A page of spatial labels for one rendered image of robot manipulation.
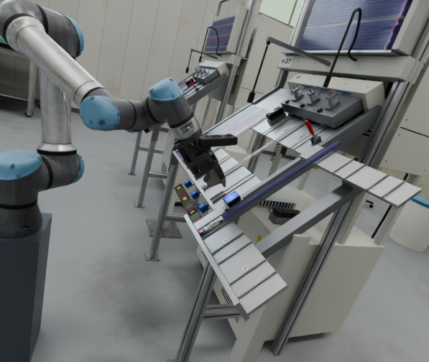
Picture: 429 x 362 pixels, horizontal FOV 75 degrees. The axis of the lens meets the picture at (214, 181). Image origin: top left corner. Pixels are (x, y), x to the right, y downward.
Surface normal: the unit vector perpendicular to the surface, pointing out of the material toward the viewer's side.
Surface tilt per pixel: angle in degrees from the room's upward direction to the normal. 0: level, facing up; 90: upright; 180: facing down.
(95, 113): 90
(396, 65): 90
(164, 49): 90
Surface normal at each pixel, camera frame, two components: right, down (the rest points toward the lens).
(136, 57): 0.29, 0.39
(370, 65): -0.90, -0.13
